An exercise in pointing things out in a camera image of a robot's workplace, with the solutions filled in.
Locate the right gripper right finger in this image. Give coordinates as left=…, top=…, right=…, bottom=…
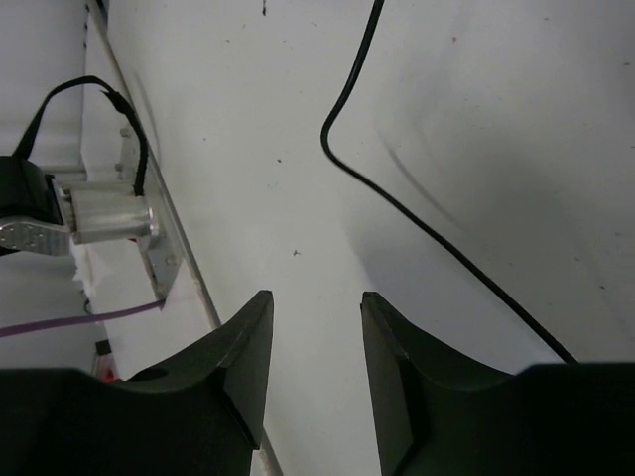
left=361, top=293, right=634, bottom=475

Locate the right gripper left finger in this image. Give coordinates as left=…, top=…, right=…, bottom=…
left=1, top=291, right=274, bottom=475

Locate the black headphone audio cable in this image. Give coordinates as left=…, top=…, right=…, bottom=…
left=319, top=0, right=579, bottom=366

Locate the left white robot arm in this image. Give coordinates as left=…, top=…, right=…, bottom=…
left=1, top=75, right=160, bottom=256

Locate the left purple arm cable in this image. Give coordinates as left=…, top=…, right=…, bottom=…
left=0, top=299, right=168, bottom=339

